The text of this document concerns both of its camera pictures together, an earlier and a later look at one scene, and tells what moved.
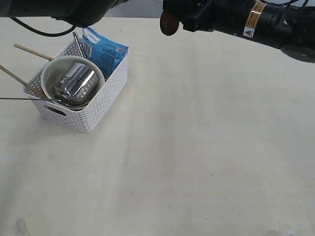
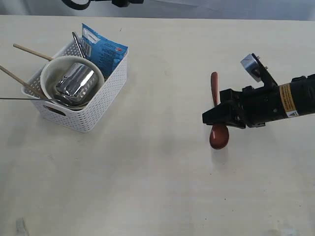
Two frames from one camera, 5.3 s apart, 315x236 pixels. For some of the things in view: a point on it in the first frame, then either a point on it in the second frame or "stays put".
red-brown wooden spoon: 169,23 → 218,134
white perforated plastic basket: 81,120 stays put
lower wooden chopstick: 23,81 stays put
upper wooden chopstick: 33,52 stays put
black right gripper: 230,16 → 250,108
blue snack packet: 107,53 stays put
